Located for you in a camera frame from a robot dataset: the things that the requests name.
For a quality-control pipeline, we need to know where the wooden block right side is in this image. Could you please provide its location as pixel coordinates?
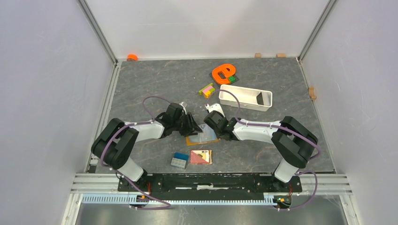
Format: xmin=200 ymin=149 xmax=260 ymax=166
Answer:
xmin=308 ymin=87 xmax=317 ymax=101

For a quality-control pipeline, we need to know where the white plastic tray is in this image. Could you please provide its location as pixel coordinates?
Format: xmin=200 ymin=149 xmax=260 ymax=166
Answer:
xmin=219 ymin=84 xmax=273 ymax=112

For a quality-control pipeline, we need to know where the wooden block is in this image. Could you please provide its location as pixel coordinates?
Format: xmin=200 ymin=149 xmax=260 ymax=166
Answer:
xmin=276 ymin=53 xmax=286 ymax=58
xmin=308 ymin=87 xmax=317 ymax=101
xmin=254 ymin=52 xmax=262 ymax=58

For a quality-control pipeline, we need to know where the green toy brick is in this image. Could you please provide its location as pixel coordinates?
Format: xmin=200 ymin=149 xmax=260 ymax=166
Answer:
xmin=228 ymin=76 xmax=237 ymax=84

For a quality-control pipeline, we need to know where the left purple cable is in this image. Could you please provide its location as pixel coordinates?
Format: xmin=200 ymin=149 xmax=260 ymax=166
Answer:
xmin=99 ymin=95 xmax=172 ymax=210

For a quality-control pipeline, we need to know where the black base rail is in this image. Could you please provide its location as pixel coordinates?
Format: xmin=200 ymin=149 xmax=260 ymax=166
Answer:
xmin=136 ymin=172 xmax=302 ymax=201

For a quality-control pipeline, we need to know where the wooden block left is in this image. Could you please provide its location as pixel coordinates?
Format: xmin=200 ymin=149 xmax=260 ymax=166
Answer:
xmin=254 ymin=52 xmax=262 ymax=58

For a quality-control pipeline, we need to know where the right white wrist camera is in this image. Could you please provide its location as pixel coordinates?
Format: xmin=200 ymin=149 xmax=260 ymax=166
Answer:
xmin=205 ymin=103 xmax=225 ymax=116

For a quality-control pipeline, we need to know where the blue grey toy brick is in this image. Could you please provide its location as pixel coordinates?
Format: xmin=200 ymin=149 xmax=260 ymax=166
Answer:
xmin=170 ymin=152 xmax=189 ymax=169

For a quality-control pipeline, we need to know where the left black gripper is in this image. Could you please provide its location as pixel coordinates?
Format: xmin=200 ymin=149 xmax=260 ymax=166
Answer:
xmin=172 ymin=112 xmax=202 ymax=137

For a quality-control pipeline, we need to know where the purple cable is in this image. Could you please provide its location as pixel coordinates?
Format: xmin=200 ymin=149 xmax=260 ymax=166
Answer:
xmin=205 ymin=89 xmax=322 ymax=212
xmin=99 ymin=95 xmax=172 ymax=210

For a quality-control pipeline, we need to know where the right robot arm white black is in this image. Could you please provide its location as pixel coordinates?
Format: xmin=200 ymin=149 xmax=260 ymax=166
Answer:
xmin=204 ymin=111 xmax=319 ymax=191

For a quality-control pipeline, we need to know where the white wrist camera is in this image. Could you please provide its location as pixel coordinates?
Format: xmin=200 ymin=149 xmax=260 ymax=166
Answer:
xmin=205 ymin=103 xmax=225 ymax=116
xmin=179 ymin=101 xmax=187 ymax=114

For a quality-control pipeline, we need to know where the colourful toy brick stack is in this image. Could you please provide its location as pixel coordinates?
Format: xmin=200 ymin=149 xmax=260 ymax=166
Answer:
xmin=199 ymin=83 xmax=215 ymax=98

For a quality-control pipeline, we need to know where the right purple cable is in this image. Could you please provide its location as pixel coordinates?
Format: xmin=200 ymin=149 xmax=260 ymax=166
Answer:
xmin=205 ymin=89 xmax=322 ymax=212

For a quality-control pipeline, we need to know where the orange tape roll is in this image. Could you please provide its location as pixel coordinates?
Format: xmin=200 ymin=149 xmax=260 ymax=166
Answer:
xmin=126 ymin=54 xmax=138 ymax=61

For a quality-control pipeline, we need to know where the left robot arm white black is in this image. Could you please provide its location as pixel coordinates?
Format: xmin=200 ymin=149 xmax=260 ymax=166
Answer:
xmin=91 ymin=103 xmax=202 ymax=191

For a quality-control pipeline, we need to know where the orange plastic letter e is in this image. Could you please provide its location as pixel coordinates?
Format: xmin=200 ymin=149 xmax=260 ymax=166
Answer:
xmin=211 ymin=64 xmax=236 ymax=78

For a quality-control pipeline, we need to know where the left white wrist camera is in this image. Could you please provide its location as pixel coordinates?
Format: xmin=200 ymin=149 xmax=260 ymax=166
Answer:
xmin=179 ymin=101 xmax=187 ymax=114

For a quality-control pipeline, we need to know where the pale credit card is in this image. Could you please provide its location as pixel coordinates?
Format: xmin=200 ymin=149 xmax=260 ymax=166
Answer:
xmin=199 ymin=124 xmax=217 ymax=143

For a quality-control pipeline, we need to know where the wooden block middle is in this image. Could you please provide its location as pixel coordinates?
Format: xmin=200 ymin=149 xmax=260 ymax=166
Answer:
xmin=276 ymin=53 xmax=286 ymax=58

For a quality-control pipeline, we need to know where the red playing card deck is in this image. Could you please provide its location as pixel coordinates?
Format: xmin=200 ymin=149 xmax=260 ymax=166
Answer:
xmin=190 ymin=150 xmax=212 ymax=165

